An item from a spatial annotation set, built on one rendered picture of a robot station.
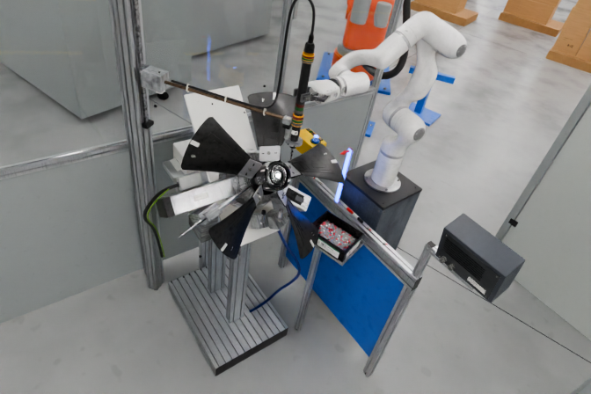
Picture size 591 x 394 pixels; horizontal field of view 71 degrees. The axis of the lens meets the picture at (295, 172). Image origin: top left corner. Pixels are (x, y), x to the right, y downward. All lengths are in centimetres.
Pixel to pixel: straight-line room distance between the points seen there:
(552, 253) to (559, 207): 34
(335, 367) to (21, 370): 162
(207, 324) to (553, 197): 228
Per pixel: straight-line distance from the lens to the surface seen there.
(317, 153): 185
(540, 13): 1049
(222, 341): 247
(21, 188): 220
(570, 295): 337
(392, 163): 206
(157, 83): 178
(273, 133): 169
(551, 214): 316
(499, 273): 157
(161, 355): 254
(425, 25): 175
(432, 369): 275
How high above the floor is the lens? 222
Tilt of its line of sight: 37 degrees down
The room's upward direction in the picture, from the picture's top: 10 degrees clockwise
